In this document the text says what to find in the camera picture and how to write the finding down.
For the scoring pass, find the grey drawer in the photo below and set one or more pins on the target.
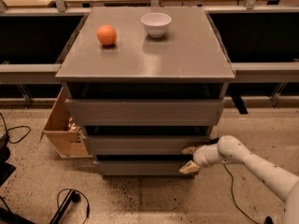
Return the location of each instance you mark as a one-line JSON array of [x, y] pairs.
[[145, 112], [139, 168], [141, 145]]

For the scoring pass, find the cardboard box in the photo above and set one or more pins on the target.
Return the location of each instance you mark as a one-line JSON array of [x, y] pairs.
[[63, 133]]

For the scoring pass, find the white bowl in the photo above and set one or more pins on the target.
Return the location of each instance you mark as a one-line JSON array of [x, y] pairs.
[[156, 24]]

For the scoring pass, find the black power adapter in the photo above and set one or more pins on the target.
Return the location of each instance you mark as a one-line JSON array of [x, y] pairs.
[[214, 141]]

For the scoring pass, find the orange fruit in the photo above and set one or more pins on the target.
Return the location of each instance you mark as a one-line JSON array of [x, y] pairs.
[[106, 35]]

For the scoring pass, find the grey top drawer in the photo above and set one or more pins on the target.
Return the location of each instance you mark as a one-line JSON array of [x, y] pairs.
[[145, 112]]

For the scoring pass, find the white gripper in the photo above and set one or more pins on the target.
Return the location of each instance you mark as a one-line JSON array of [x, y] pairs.
[[199, 158]]

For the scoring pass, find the black stand with cable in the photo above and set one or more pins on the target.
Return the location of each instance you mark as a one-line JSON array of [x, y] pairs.
[[64, 199]]

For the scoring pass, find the grey drawer cabinet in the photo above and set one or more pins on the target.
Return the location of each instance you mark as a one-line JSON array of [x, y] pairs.
[[180, 33]]

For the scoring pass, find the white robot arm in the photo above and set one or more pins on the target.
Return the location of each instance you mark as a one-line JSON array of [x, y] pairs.
[[229, 150]]

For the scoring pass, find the grey bottom drawer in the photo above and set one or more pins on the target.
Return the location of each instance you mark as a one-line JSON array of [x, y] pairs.
[[139, 168]]

